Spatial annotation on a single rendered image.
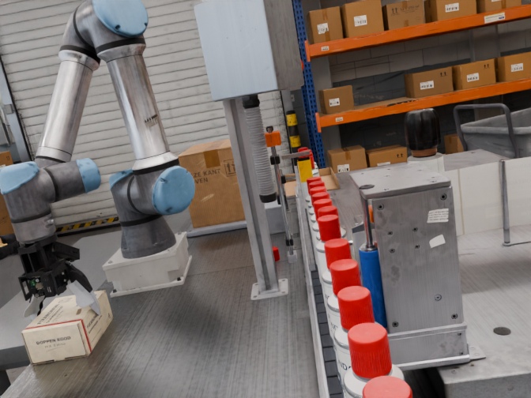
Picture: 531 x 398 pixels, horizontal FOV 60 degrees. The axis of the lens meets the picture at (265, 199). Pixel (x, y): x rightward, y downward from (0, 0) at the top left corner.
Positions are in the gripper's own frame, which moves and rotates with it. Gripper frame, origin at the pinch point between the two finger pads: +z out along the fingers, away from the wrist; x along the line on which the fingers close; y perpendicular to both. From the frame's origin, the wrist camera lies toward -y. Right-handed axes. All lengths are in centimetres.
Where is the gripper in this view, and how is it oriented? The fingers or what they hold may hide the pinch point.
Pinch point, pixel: (69, 319)
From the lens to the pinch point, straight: 114.0
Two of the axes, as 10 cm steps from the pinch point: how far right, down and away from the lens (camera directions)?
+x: 9.8, -1.7, -0.4
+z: 1.8, 9.6, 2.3
